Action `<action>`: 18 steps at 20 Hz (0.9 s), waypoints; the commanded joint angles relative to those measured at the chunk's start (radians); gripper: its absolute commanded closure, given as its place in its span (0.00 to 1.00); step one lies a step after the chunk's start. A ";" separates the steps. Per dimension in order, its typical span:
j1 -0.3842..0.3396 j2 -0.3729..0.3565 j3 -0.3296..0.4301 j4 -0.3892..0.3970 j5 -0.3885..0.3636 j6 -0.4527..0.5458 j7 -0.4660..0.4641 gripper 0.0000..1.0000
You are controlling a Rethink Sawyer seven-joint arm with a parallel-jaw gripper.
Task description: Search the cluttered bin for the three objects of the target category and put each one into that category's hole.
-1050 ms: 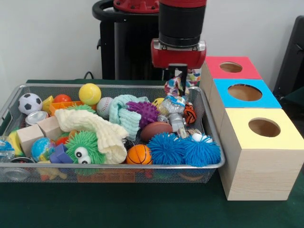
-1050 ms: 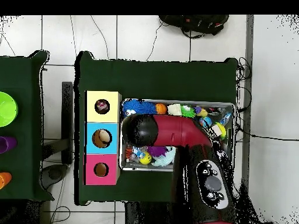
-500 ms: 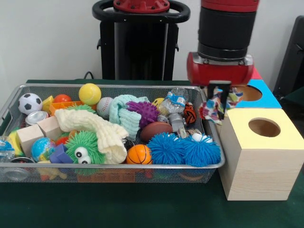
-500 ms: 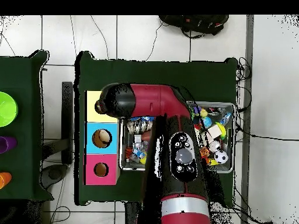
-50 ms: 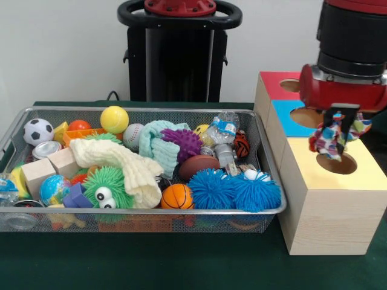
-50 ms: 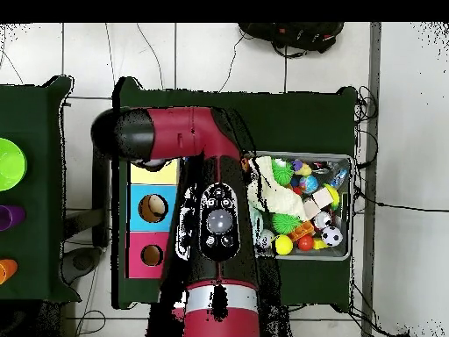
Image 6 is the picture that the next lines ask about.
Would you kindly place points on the black backpack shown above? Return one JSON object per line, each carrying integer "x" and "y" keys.
{"x": 294, "y": 33}

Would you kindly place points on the white baseball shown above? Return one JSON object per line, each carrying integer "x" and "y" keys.
{"x": 266, "y": 238}

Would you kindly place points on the small green puffer ball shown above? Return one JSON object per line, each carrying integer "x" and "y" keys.
{"x": 286, "y": 223}

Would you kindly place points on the wooden box with three holes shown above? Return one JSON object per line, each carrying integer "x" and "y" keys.
{"x": 136, "y": 245}

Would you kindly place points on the orange cup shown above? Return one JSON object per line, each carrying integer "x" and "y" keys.
{"x": 7, "y": 270}

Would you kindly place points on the cream knitted cloth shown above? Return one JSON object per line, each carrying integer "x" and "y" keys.
{"x": 277, "y": 196}

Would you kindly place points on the dark green table cloth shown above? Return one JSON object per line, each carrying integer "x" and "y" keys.
{"x": 298, "y": 119}
{"x": 28, "y": 112}

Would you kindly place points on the purple cup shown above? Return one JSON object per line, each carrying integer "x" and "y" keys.
{"x": 12, "y": 217}

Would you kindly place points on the silver mesh bin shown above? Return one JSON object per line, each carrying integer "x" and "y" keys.
{"x": 336, "y": 254}

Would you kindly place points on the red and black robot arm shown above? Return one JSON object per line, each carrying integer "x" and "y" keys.
{"x": 175, "y": 133}

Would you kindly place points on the pale wooden cube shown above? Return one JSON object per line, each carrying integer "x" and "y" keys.
{"x": 322, "y": 197}

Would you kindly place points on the lime green bowl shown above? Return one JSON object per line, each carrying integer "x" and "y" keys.
{"x": 10, "y": 165}

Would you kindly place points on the globe print ball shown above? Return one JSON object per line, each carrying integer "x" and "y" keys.
{"x": 308, "y": 184}

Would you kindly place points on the black and white soccer ball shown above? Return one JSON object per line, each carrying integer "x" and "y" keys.
{"x": 332, "y": 236}

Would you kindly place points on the plain yellow ball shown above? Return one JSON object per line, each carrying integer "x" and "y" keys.
{"x": 282, "y": 244}

